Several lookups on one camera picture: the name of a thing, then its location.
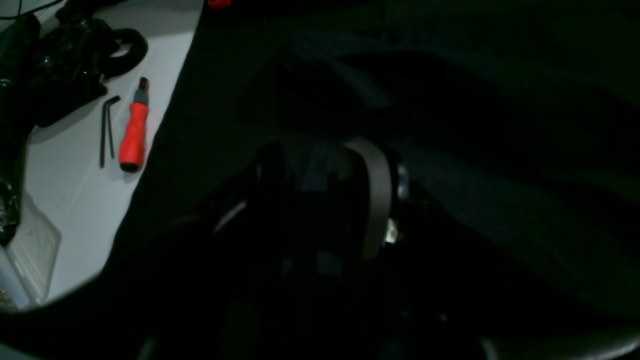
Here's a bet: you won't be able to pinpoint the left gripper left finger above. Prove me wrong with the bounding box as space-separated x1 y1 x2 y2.
253 142 294 236

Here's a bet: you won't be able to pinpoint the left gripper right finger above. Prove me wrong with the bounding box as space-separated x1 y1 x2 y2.
340 138 410 261

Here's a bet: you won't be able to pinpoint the dark grey t-shirt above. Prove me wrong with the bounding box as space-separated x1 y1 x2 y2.
243 28 639 317

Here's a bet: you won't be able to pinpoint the black table cloth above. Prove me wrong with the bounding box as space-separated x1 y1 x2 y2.
1 0 639 360

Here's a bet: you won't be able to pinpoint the black hex keys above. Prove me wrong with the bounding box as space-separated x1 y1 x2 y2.
99 95 121 169

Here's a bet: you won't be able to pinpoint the red black clamp far left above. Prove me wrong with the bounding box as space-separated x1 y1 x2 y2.
207 0 234 10

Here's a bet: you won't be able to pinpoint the red handled screwdriver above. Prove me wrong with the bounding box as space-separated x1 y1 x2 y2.
119 77 149 173

